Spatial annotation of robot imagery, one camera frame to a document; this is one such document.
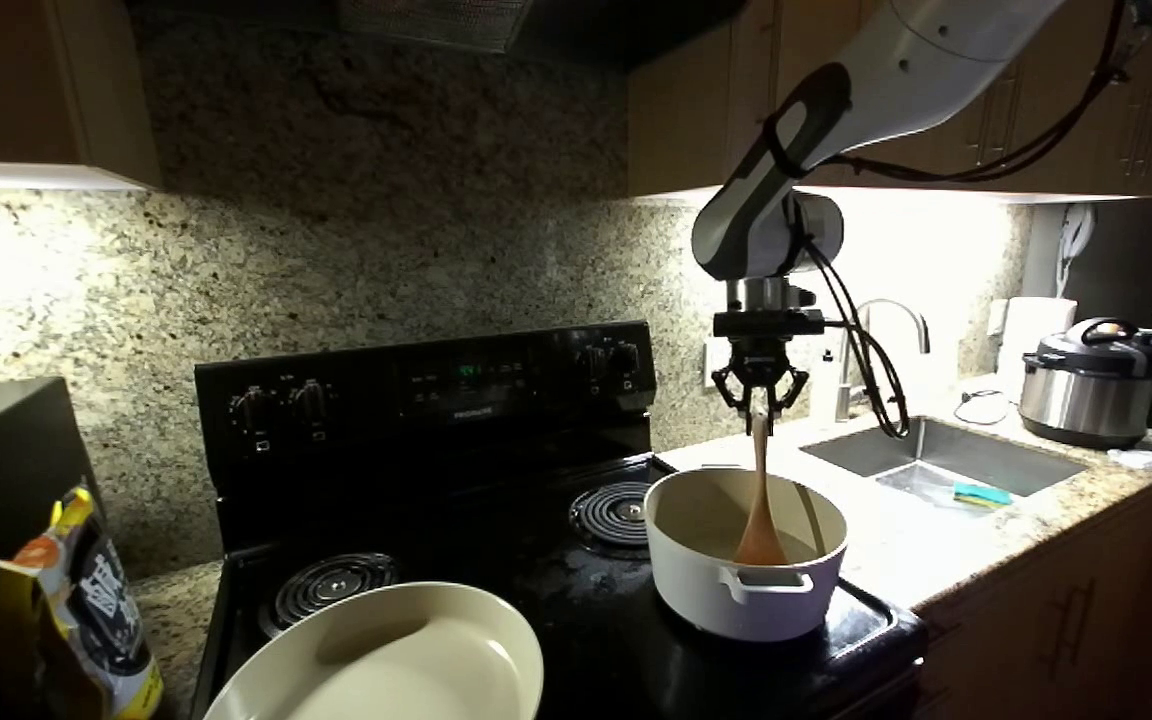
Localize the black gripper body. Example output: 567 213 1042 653
714 277 824 378

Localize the white cooking pot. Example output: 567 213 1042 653
644 469 847 645

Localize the wooden cooking spatula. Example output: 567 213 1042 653
738 412 783 564

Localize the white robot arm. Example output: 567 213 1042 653
694 0 1066 432

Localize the chrome sink faucet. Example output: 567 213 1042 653
843 296 931 425

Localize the stainless steel sink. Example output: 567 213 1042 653
807 417 1084 516

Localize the green sponge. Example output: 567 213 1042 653
954 486 1017 513

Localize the black electric stove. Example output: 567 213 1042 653
196 322 929 720

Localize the silver rice cooker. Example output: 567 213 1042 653
1019 317 1152 447

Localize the wooden upper cabinet right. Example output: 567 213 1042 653
628 0 1152 200

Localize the wooden cabinet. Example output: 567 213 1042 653
628 0 1152 200
0 0 160 194
915 490 1152 720

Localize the white frying pan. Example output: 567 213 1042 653
206 582 546 720

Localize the wooden lower cabinet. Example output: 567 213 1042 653
915 490 1152 720

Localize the yellow black snack bag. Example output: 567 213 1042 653
0 490 166 720

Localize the wooden upper cabinet left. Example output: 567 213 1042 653
0 0 160 194

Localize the white wall outlet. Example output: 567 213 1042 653
700 340 730 387

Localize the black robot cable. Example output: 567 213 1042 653
789 197 915 442

